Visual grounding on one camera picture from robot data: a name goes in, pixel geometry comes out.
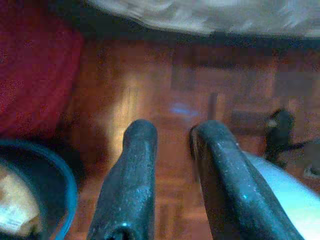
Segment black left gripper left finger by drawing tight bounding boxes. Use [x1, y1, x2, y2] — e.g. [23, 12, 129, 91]
[86, 119, 158, 240]

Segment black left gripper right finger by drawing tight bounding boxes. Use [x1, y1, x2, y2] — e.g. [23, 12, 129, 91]
[189, 119, 305, 240]

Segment black round waste bin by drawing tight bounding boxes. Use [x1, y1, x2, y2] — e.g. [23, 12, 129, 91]
[0, 139, 79, 240]

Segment red covered mattress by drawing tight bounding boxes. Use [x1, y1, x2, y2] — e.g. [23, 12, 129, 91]
[0, 0, 85, 141]

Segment floral bedspread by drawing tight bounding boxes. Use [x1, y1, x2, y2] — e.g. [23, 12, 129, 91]
[84, 0, 320, 38]

